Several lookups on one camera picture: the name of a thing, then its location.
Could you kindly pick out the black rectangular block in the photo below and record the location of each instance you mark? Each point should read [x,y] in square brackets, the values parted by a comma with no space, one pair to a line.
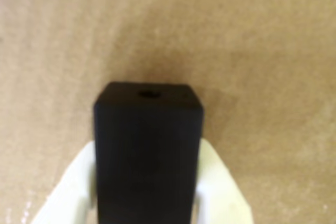
[147,155]

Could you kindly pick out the brown cardboard sheet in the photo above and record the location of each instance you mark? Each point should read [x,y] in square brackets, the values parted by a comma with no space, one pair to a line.
[236,51]

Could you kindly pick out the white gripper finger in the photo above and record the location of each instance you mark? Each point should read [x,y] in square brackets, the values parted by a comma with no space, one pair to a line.
[73,190]
[220,195]

